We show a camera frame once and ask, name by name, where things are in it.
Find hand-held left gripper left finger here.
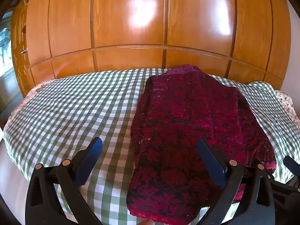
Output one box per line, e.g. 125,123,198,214
25,137,104,225

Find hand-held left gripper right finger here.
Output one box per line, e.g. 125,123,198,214
196,138,275,225

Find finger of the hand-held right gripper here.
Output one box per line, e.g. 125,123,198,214
283,156,300,177

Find red knitted sweater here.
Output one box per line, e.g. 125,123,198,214
126,64,277,224

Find green checked bedsheet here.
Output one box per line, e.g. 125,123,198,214
3,67,300,225

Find wooden wardrobe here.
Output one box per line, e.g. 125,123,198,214
10,0,292,96

